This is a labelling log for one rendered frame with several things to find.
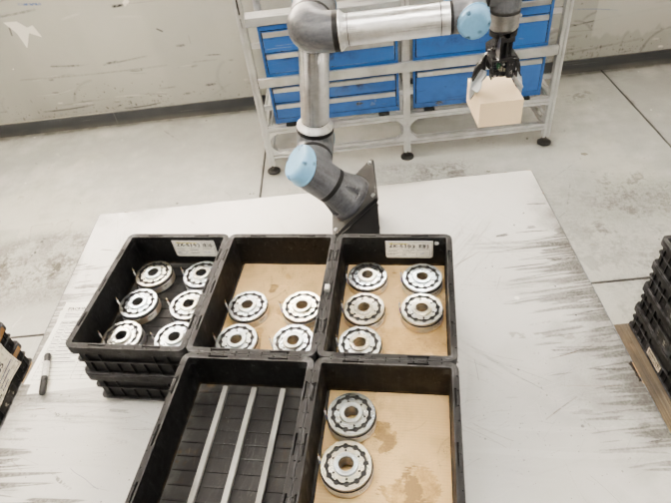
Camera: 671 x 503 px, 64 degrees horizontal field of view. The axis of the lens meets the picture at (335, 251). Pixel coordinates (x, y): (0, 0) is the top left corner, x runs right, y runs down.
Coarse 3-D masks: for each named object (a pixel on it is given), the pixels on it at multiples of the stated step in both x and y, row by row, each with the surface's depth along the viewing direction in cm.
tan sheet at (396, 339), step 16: (400, 288) 142; (384, 304) 138; (400, 304) 138; (384, 320) 134; (400, 320) 134; (384, 336) 131; (400, 336) 130; (416, 336) 130; (432, 336) 129; (384, 352) 127; (400, 352) 127; (416, 352) 126; (432, 352) 126
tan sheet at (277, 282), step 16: (256, 272) 152; (272, 272) 151; (288, 272) 150; (304, 272) 150; (320, 272) 149; (240, 288) 148; (256, 288) 147; (272, 288) 146; (288, 288) 146; (304, 288) 145; (320, 288) 145; (272, 304) 142; (272, 320) 138; (272, 336) 134
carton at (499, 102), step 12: (468, 84) 161; (492, 84) 157; (504, 84) 156; (480, 96) 152; (492, 96) 152; (504, 96) 151; (516, 96) 150; (480, 108) 150; (492, 108) 150; (504, 108) 150; (516, 108) 151; (480, 120) 153; (492, 120) 153; (504, 120) 153; (516, 120) 153
